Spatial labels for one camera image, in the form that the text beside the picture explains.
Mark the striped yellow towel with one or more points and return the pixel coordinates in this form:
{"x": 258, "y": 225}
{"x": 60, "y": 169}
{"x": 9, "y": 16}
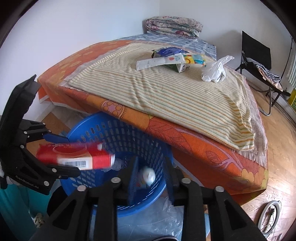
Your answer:
{"x": 220, "y": 110}

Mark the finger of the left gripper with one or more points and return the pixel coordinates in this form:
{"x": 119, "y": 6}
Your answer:
{"x": 54, "y": 138}
{"x": 53, "y": 172}

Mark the blue plastic mesh basket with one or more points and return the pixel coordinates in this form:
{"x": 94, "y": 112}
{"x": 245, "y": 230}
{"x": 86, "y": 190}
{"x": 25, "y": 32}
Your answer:
{"x": 126, "y": 141}

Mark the orange floral bed sheet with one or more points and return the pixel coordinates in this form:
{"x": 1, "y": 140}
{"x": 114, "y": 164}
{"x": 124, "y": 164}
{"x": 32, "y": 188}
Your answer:
{"x": 244, "y": 174}

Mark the white milk carton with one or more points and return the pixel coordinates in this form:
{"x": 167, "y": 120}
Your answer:
{"x": 159, "y": 61}

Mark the blue checked bed sheet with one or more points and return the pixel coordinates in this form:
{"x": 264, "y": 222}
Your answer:
{"x": 195, "y": 45}

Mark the colourful drink carton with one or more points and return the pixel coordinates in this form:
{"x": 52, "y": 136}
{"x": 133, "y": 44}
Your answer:
{"x": 194, "y": 59}

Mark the black folding chair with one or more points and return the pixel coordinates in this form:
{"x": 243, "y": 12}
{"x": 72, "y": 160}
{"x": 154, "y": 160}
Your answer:
{"x": 256, "y": 60}

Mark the blue snack packet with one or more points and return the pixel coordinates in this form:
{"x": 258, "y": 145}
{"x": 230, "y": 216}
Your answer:
{"x": 169, "y": 51}

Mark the green milk carton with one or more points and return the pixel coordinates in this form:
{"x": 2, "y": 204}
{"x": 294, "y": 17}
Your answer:
{"x": 177, "y": 67}

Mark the folded floral quilt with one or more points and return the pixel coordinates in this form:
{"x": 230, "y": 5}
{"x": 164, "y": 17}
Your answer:
{"x": 174, "y": 26}

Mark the white ring light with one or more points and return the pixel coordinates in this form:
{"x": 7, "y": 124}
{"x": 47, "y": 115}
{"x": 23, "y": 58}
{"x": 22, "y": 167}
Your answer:
{"x": 269, "y": 217}

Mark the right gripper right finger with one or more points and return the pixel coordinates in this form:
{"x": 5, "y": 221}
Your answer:
{"x": 173, "y": 177}

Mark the white plastic bag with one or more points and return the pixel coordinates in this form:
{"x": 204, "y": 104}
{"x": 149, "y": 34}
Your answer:
{"x": 214, "y": 71}

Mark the striped cloth on chair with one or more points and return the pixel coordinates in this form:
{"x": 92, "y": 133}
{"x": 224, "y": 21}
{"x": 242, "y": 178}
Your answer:
{"x": 267, "y": 75}

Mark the red cardboard box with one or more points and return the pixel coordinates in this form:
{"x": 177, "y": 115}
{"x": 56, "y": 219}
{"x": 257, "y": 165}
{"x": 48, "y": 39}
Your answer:
{"x": 84, "y": 156}

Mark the white tissue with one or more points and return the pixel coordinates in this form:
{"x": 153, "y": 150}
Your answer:
{"x": 146, "y": 177}

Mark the yellow green crate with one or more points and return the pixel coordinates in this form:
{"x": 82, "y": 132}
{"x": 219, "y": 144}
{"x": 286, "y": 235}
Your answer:
{"x": 292, "y": 100}

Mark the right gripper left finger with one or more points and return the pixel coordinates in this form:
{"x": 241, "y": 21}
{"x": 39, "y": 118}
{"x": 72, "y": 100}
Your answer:
{"x": 133, "y": 167}

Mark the striped hanging towel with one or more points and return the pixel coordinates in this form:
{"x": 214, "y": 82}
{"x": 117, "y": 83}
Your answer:
{"x": 292, "y": 70}

